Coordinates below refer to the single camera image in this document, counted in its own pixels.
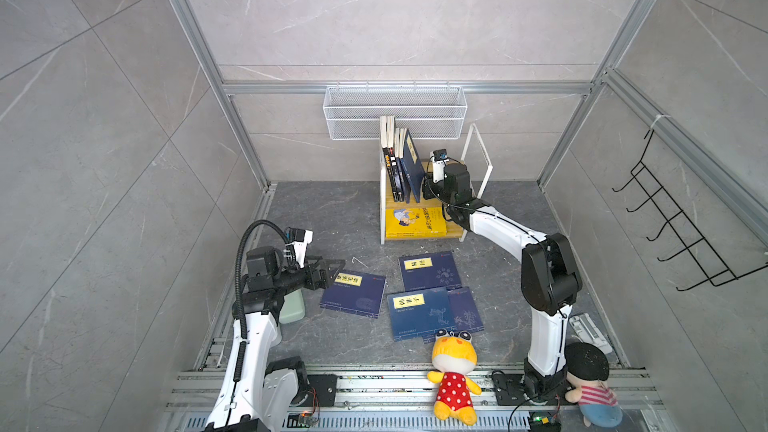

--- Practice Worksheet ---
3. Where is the blue book Lunyu label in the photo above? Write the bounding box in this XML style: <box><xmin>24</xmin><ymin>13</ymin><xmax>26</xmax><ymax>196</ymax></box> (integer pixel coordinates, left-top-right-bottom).
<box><xmin>401</xmin><ymin>128</ymin><xmax>425</xmax><ymax>203</ymax></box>

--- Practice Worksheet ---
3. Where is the black wolf cover book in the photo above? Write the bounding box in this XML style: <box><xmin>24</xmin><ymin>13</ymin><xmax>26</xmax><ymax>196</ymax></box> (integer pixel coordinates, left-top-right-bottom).
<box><xmin>386</xmin><ymin>115</ymin><xmax>404</xmax><ymax>202</ymax></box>

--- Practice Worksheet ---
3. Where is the yellow cartoon book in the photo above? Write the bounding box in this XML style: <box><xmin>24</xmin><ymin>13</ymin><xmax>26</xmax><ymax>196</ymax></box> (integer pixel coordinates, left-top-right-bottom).
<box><xmin>385</xmin><ymin>207</ymin><xmax>447</xmax><ymax>240</ymax></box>

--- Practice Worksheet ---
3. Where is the purple blue book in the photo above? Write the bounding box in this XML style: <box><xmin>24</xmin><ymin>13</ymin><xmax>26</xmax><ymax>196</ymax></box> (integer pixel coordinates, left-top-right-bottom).
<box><xmin>447</xmin><ymin>287</ymin><xmax>484</xmax><ymax>333</ymax></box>

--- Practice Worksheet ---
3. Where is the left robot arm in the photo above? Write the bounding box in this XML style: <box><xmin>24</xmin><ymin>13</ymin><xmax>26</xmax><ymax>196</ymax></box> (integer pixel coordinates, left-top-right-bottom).
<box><xmin>204</xmin><ymin>246</ymin><xmax>345</xmax><ymax>431</ymax></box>

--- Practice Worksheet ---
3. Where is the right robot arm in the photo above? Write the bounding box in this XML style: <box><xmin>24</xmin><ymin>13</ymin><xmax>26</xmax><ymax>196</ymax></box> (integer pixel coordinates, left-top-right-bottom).
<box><xmin>422</xmin><ymin>158</ymin><xmax>583</xmax><ymax>404</ymax></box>

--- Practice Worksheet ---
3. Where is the blue book hidden under Lunyu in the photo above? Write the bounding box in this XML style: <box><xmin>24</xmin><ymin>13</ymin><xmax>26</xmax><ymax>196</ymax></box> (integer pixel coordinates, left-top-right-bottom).
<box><xmin>320</xmin><ymin>270</ymin><xmax>386</xmax><ymax>319</ymax></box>

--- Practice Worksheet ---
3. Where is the pale green case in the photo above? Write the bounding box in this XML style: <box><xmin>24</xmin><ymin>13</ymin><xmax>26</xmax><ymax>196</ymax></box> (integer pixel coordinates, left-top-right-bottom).
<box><xmin>279</xmin><ymin>290</ymin><xmax>306</xmax><ymax>324</ymax></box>

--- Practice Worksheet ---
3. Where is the yellow plush toy red dress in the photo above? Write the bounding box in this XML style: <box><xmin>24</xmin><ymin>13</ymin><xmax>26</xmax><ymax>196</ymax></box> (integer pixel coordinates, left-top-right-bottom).
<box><xmin>427</xmin><ymin>329</ymin><xmax>482</xmax><ymax>426</ymax></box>

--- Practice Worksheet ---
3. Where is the white remote-like device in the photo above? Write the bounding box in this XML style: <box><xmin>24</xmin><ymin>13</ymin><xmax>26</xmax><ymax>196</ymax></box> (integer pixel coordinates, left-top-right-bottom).
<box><xmin>569</xmin><ymin>313</ymin><xmax>614</xmax><ymax>354</ymax></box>

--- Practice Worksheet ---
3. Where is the striped plush doll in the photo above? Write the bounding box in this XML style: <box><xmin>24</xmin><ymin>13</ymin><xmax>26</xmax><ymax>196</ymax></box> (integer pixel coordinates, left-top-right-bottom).
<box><xmin>565</xmin><ymin>342</ymin><xmax>623</xmax><ymax>428</ymax></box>

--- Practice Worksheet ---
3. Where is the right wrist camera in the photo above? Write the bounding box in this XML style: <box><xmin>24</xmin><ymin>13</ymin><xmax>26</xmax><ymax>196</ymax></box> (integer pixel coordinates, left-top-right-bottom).
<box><xmin>431</xmin><ymin>149</ymin><xmax>449</xmax><ymax>184</ymax></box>

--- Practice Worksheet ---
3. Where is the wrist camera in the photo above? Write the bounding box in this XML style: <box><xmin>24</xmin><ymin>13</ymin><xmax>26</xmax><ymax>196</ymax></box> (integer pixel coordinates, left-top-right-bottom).
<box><xmin>431</xmin><ymin>149</ymin><xmax>449</xmax><ymax>184</ymax></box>
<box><xmin>285</xmin><ymin>227</ymin><xmax>313</xmax><ymax>269</ymax></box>

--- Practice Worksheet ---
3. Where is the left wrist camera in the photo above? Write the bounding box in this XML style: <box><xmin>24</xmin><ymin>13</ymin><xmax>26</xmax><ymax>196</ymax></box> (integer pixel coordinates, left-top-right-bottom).
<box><xmin>285</xmin><ymin>227</ymin><xmax>313</xmax><ymax>269</ymax></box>

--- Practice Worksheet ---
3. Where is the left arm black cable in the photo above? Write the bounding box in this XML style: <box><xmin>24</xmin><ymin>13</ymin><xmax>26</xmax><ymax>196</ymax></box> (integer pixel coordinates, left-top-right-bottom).
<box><xmin>232</xmin><ymin>219</ymin><xmax>290</xmax><ymax>343</ymax></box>

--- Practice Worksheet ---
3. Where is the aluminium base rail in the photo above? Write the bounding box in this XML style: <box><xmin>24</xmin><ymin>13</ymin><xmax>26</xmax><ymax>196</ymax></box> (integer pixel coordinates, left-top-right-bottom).
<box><xmin>156</xmin><ymin>364</ymin><xmax>676</xmax><ymax>431</ymax></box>

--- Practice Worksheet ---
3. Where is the black wire hook rack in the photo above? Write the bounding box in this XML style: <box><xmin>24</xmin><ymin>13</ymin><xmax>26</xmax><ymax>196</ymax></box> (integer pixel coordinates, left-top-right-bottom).
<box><xmin>611</xmin><ymin>130</ymin><xmax>767</xmax><ymax>292</ymax></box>

